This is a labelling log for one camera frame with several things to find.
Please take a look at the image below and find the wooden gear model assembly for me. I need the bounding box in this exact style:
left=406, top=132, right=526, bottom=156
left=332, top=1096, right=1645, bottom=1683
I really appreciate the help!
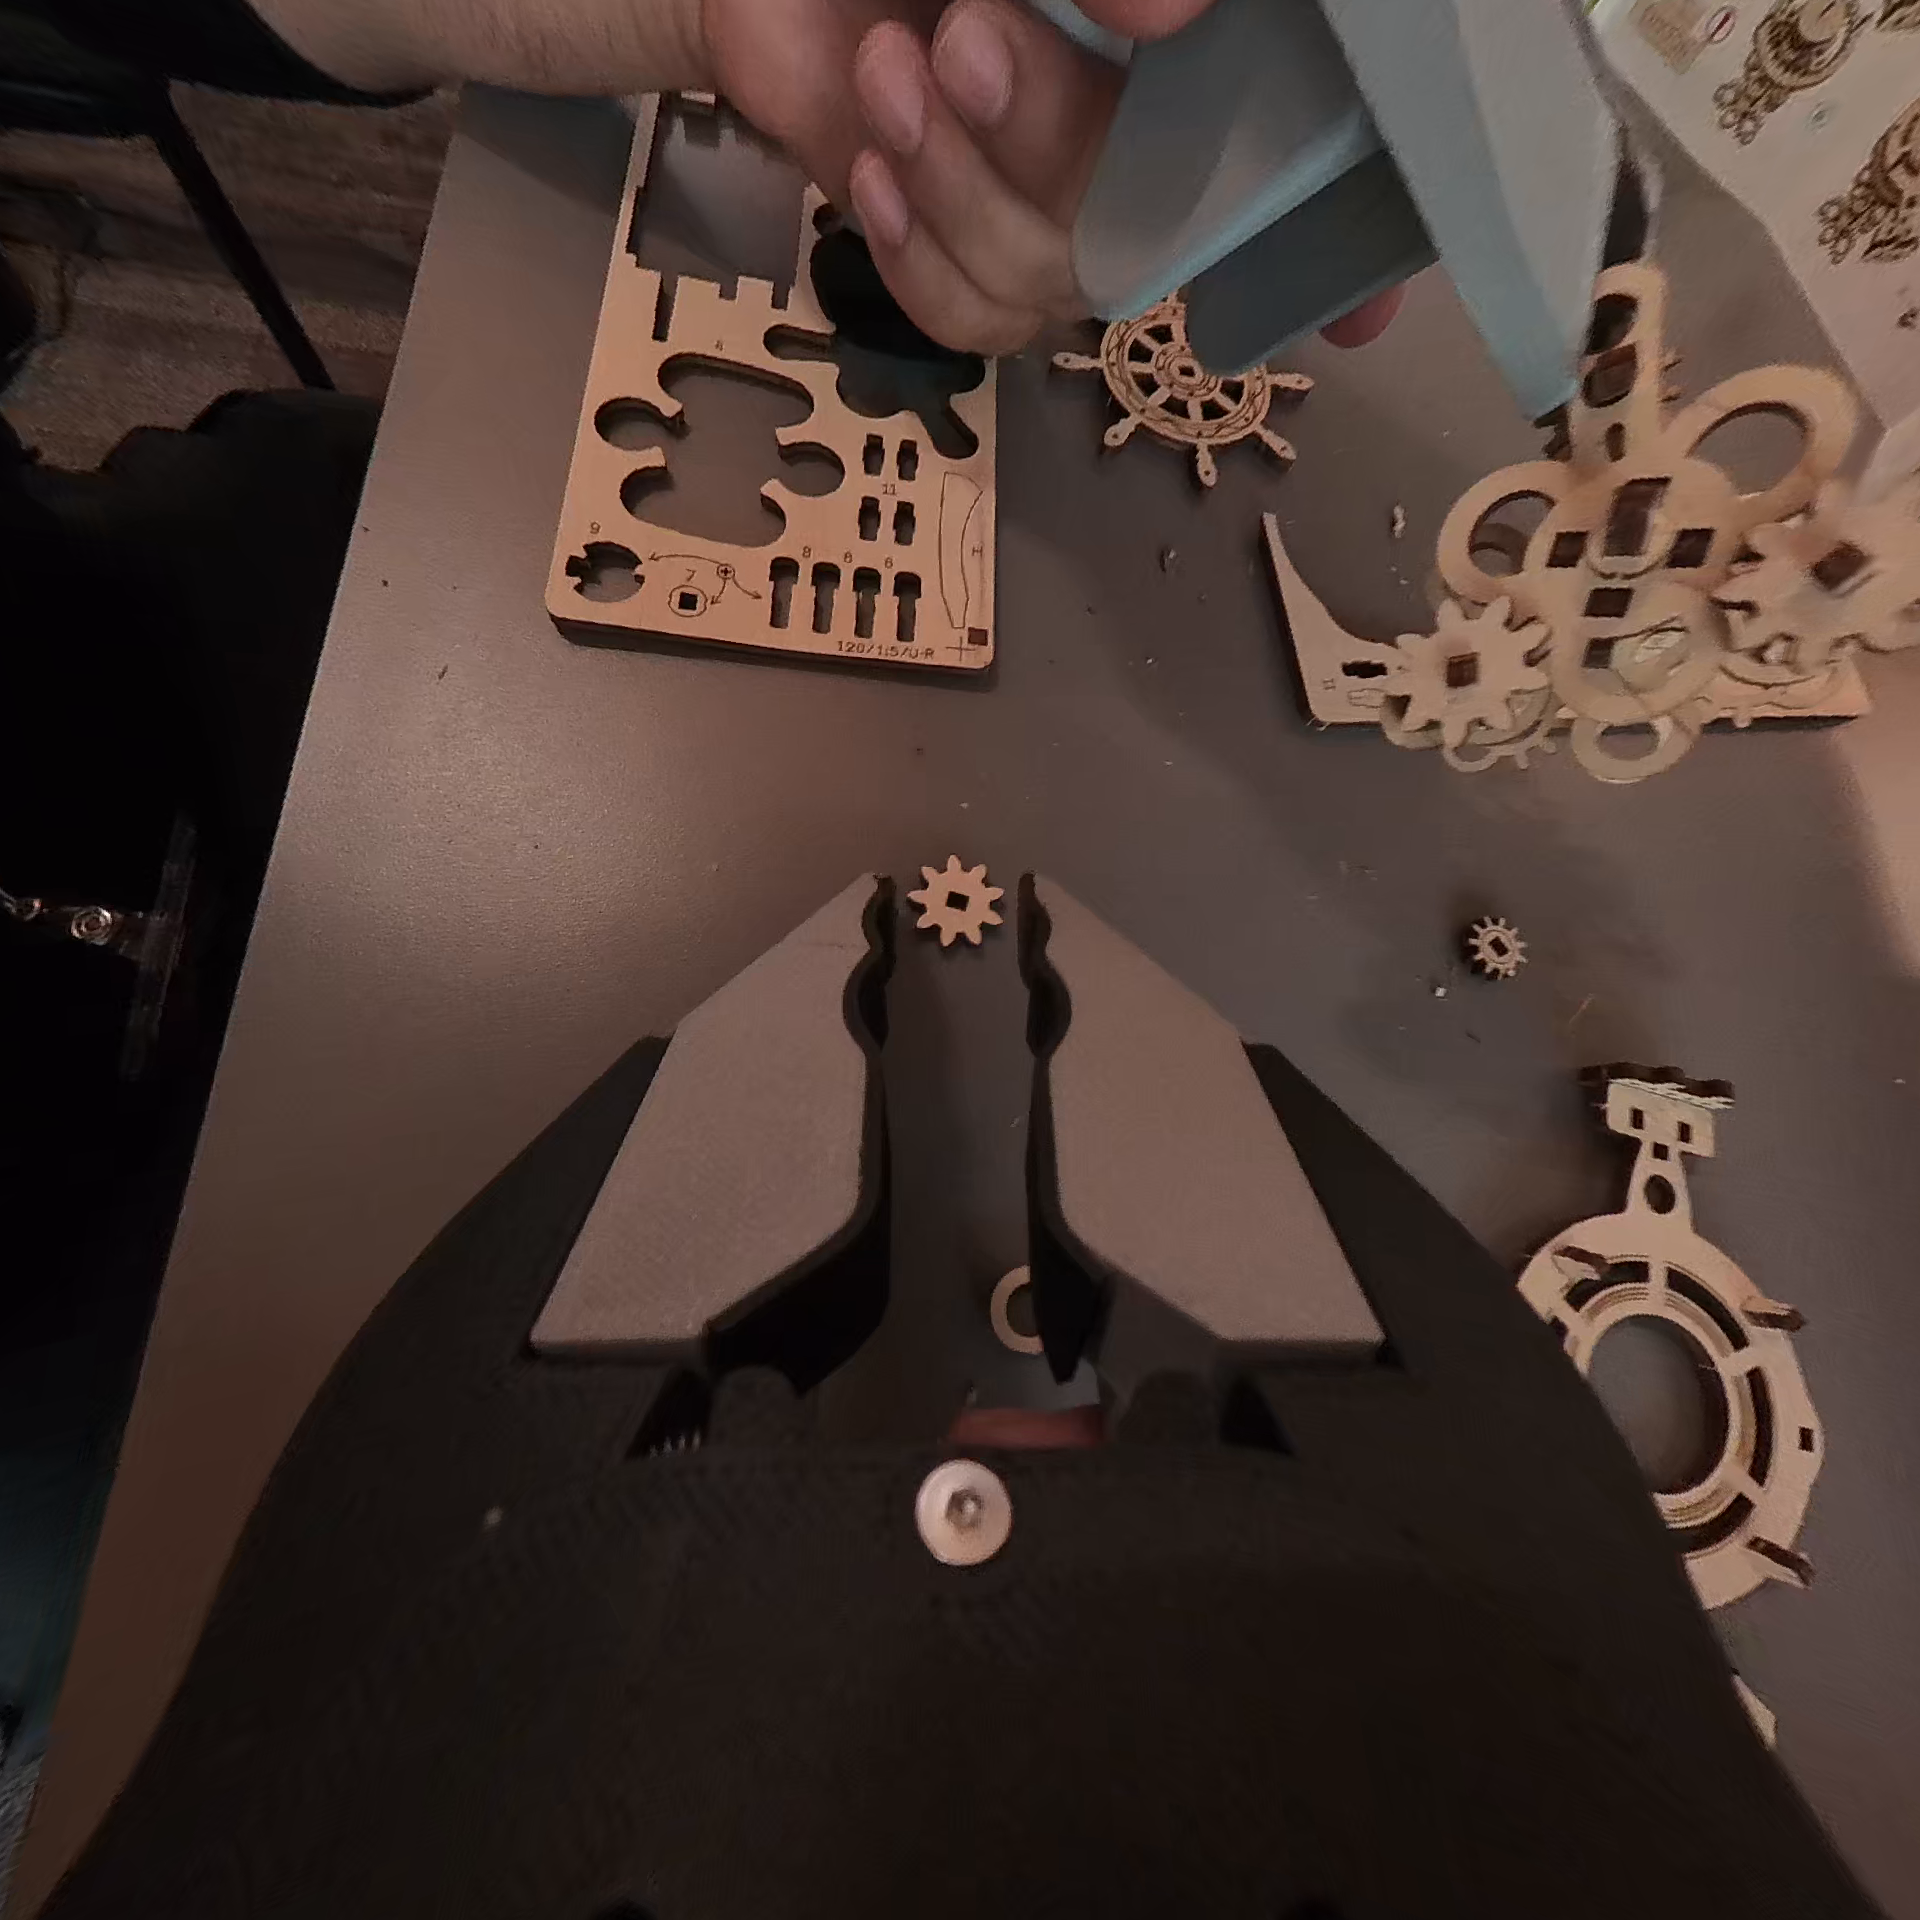
left=1381, top=260, right=1920, bottom=783

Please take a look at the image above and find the wooden ship wheel part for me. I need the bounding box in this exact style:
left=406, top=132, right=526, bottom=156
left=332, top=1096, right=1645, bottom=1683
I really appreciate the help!
left=1051, top=297, right=1316, bottom=494

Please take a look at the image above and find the small light wooden gear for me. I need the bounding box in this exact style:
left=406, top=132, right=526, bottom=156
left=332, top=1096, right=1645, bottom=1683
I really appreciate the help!
left=908, top=854, right=1011, bottom=949

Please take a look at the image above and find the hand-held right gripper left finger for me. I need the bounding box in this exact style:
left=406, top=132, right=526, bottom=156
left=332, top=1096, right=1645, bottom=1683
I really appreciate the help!
left=523, top=868, right=921, bottom=1397

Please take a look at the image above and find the person's left hand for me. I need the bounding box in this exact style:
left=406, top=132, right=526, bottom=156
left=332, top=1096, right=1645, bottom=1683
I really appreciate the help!
left=702, top=0, right=1137, bottom=355

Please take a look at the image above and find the clear badge holder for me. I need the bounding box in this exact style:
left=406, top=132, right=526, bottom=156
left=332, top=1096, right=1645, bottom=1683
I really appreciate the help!
left=0, top=818, right=206, bottom=1081

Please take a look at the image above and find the black metal leg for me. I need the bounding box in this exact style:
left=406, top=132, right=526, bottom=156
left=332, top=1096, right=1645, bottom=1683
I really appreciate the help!
left=141, top=75, right=339, bottom=391

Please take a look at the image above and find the printed desk sheet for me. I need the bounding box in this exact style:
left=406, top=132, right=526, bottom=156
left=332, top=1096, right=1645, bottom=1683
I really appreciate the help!
left=1590, top=0, right=1920, bottom=353

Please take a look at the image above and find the wooden leftover frame piece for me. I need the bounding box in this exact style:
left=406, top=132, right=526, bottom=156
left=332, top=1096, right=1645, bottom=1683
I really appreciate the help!
left=1260, top=509, right=1872, bottom=740

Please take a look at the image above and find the person's left forearm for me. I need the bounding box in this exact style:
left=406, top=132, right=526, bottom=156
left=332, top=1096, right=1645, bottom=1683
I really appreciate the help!
left=286, top=0, right=720, bottom=111

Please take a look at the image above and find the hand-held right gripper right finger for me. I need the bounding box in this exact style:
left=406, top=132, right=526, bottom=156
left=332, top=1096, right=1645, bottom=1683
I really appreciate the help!
left=1017, top=868, right=1394, bottom=1384

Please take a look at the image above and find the wooden cutout sheet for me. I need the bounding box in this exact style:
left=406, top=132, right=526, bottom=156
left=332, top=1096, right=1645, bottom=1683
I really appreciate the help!
left=541, top=87, right=1004, bottom=688

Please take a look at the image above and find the wooden ring frame assembly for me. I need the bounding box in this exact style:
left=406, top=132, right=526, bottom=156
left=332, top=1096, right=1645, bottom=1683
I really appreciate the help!
left=1515, top=1063, right=1828, bottom=1613

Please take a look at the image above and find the person's dark clothing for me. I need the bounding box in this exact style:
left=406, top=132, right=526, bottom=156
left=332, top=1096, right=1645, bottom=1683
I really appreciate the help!
left=0, top=391, right=378, bottom=1920

